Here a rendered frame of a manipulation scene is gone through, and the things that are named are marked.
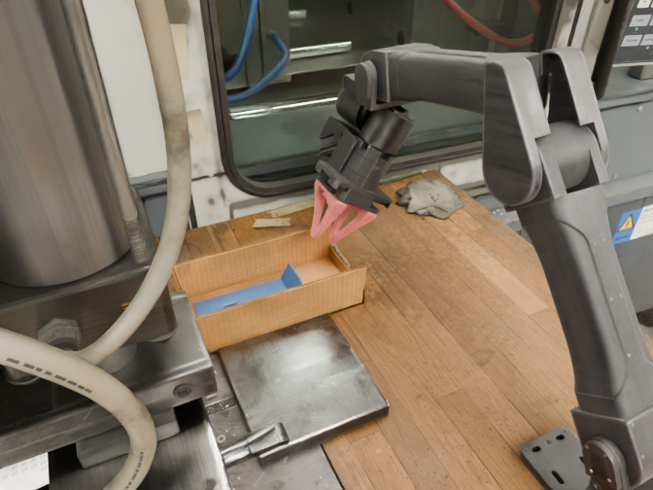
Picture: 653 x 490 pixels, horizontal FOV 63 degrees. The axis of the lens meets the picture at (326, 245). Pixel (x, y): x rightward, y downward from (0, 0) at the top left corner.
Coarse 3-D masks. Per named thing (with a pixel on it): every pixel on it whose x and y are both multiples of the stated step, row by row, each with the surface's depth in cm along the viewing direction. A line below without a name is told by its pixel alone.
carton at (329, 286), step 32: (224, 256) 78; (256, 256) 80; (288, 256) 83; (320, 256) 86; (192, 288) 78; (224, 288) 81; (320, 288) 73; (352, 288) 76; (224, 320) 69; (256, 320) 71; (288, 320) 74
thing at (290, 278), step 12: (288, 264) 81; (288, 276) 80; (252, 288) 80; (264, 288) 80; (276, 288) 80; (288, 288) 80; (204, 300) 78; (216, 300) 78; (228, 300) 78; (240, 300) 78; (204, 312) 76
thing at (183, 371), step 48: (192, 336) 36; (0, 384) 34; (48, 384) 34; (144, 384) 33; (192, 384) 34; (0, 432) 30; (48, 432) 31; (96, 432) 33; (192, 432) 35; (96, 480) 32; (144, 480) 32; (192, 480) 32
